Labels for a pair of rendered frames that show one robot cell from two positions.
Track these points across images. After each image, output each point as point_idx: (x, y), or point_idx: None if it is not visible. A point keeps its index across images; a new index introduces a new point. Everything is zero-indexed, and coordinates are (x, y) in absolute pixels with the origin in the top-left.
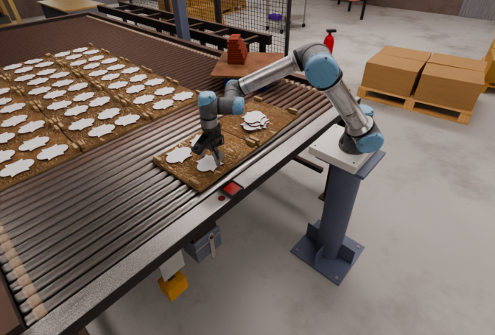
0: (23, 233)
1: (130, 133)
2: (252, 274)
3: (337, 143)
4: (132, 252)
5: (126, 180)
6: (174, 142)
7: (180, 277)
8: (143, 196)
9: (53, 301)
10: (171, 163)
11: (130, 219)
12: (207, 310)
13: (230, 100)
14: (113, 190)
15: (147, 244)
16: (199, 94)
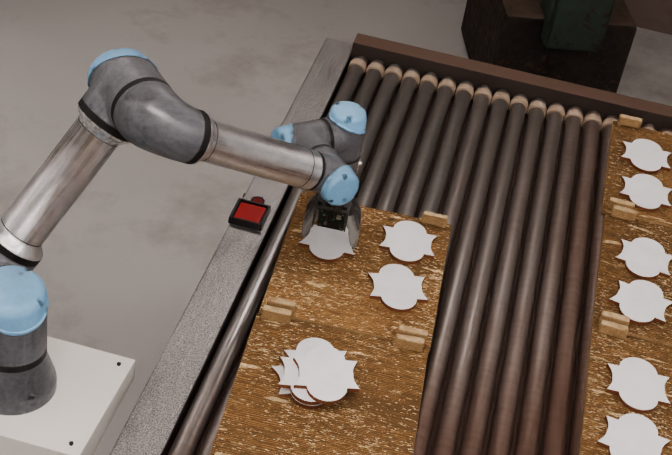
0: (484, 104)
1: (590, 285)
2: None
3: (58, 382)
4: (320, 116)
5: (451, 190)
6: (468, 292)
7: None
8: (390, 175)
9: (352, 68)
10: (401, 221)
11: (367, 143)
12: None
13: (298, 123)
14: (452, 177)
15: None
16: (358, 105)
